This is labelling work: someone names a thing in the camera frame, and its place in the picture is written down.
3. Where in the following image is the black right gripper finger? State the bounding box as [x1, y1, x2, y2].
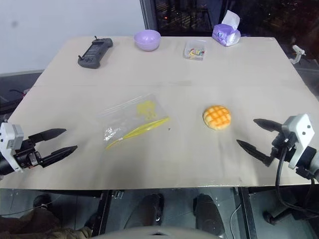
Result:
[253, 118, 285, 133]
[236, 139, 274, 167]

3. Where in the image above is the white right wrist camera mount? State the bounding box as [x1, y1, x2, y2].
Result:
[281, 114, 315, 170]

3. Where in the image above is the brown crumpled cloth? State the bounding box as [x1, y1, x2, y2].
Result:
[0, 206, 92, 239]

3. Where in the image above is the black metal table leg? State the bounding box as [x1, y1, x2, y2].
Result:
[233, 186, 258, 239]
[87, 190, 112, 238]

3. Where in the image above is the dark glass window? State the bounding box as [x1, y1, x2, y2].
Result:
[139, 0, 319, 60]

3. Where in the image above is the black chair caster base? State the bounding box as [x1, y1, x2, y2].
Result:
[263, 203, 319, 226]

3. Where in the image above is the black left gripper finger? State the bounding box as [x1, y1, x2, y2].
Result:
[39, 145, 78, 168]
[28, 128, 68, 144]

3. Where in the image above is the clear yellow-zip plastic bag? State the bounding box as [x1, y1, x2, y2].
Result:
[96, 93, 173, 150]

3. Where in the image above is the white clamp bracket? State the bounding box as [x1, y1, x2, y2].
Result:
[290, 45, 307, 65]

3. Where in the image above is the grey robot torso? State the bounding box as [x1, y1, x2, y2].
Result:
[94, 225, 201, 239]

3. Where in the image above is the dark rounded shape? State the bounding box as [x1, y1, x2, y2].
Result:
[193, 193, 225, 233]
[141, 192, 165, 226]

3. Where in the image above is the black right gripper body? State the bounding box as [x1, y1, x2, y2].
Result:
[270, 128, 299, 161]

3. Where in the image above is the clear box with coloured clips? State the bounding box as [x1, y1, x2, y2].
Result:
[183, 40, 208, 61]

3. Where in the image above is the purple tissue pack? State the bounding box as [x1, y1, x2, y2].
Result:
[211, 9, 242, 47]

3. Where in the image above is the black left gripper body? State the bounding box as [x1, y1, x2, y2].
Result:
[13, 138, 48, 170]

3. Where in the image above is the purple plastic bowl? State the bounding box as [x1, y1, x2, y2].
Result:
[133, 29, 161, 52]

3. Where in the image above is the black handheld remote controller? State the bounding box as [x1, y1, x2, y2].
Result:
[77, 36, 114, 69]

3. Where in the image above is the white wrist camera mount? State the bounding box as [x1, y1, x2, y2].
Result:
[0, 121, 25, 173]
[281, 114, 315, 170]

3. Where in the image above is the thin white floor cable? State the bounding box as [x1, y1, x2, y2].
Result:
[229, 203, 243, 239]

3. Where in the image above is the round golden pineapple bun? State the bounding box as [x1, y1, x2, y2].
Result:
[202, 105, 232, 130]

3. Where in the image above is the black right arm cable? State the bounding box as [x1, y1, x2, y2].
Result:
[275, 141, 319, 220]

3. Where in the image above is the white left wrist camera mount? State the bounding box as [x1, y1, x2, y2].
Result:
[0, 121, 25, 173]

